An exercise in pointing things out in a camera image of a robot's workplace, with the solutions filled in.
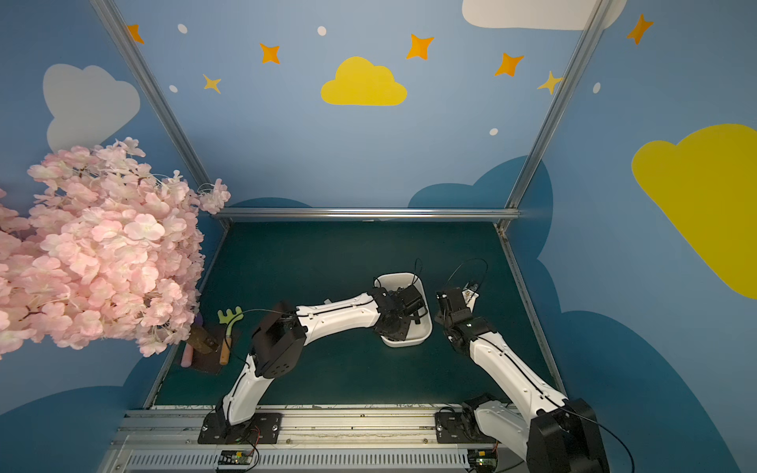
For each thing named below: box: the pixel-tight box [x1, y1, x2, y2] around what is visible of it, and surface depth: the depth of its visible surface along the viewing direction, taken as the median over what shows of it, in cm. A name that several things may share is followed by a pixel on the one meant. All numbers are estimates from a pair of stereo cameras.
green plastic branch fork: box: [216, 305, 244, 338], surface depth 95 cm
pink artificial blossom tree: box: [0, 137, 231, 360], surface depth 49 cm
